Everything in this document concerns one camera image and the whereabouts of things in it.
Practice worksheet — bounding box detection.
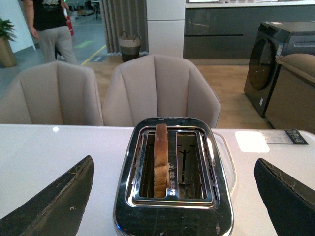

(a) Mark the walking person black shirt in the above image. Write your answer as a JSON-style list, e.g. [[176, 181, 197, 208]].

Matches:
[[22, 0, 78, 64]]

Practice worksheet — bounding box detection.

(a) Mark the beige chair middle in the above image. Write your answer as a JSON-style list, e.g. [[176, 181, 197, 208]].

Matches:
[[102, 55, 221, 128]]

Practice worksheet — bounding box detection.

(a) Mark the chrome two-slot toaster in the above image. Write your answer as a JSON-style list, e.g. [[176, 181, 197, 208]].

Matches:
[[113, 118, 234, 236]]

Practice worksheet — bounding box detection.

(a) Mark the beige chair left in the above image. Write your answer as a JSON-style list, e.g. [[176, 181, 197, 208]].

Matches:
[[0, 61, 103, 126]]

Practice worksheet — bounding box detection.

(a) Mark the beige cushioned furniture right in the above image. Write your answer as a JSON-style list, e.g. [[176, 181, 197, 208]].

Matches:
[[265, 54, 315, 133]]

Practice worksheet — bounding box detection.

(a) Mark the dark grey kitchen counter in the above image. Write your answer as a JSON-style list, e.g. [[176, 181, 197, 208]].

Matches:
[[184, 0, 315, 59]]

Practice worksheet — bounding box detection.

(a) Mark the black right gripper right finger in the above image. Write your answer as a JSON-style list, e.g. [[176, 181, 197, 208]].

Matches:
[[254, 158, 315, 236]]

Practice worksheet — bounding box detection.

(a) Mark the label sticker on table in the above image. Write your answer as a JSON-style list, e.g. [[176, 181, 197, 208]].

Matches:
[[259, 129, 308, 145]]

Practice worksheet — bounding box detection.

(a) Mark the red cabinet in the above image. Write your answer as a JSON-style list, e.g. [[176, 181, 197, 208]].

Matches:
[[66, 16, 74, 36]]

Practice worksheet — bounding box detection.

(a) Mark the woven laundry basket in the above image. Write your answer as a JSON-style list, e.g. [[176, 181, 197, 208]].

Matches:
[[119, 31, 141, 62]]

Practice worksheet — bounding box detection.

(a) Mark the dark grey washing machine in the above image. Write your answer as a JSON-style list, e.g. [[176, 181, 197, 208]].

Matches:
[[244, 21, 315, 117]]

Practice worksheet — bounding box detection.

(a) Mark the beige chair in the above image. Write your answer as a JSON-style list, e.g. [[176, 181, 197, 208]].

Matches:
[[102, 55, 221, 128], [0, 61, 103, 126]]

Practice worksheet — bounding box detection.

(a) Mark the grey curtain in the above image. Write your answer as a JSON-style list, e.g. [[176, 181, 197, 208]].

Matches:
[[99, 0, 149, 54]]

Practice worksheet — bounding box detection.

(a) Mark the toast bread slice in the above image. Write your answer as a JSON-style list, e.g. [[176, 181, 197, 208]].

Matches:
[[154, 123, 169, 198]]

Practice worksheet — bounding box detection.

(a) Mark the potted green plant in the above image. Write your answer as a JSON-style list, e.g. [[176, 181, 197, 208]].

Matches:
[[0, 19, 17, 67]]

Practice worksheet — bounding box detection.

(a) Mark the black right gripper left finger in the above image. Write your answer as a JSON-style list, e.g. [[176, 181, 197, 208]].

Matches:
[[0, 156, 94, 236]]

